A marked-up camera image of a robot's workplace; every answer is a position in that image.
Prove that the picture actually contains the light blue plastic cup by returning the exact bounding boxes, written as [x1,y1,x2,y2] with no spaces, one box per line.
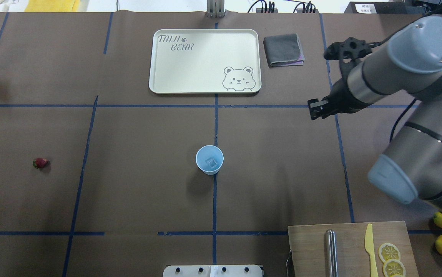
[195,145,224,175]

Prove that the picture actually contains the yellow plastic knife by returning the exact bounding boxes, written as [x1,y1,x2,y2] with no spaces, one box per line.
[364,223,379,277]

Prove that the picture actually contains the yellow cloth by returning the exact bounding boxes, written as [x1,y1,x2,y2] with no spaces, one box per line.
[24,0,81,12]

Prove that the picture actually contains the clear ice cube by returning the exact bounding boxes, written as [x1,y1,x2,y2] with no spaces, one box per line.
[204,157,219,171]

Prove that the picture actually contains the red strawberry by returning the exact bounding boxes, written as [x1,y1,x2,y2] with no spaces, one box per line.
[32,157,50,169]

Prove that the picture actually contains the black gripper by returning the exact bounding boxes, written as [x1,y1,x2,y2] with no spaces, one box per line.
[307,37,375,120]

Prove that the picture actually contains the cream bear tray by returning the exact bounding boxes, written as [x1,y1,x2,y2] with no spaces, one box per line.
[149,29,262,94]

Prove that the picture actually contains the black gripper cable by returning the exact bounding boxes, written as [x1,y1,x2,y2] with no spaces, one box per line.
[371,8,442,144]

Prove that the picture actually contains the lemon slice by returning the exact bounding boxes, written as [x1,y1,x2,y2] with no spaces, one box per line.
[382,259,407,277]
[377,242,401,263]

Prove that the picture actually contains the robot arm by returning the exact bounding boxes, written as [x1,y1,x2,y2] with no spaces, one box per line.
[308,15,442,213]

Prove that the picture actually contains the wooden cutting board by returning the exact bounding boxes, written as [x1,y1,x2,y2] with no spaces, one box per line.
[288,221,419,277]

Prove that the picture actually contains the aluminium frame post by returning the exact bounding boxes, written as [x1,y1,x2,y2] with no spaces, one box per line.
[206,0,226,18]

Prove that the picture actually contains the grey folded cloth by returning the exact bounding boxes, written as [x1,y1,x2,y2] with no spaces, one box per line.
[263,33,305,68]

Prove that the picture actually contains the steel muddler black tip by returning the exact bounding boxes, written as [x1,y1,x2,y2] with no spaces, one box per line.
[324,229,338,277]

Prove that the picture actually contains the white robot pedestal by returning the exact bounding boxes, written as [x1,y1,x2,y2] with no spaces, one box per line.
[163,264,264,277]

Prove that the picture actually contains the black power box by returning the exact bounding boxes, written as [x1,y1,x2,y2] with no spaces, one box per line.
[343,1,408,14]

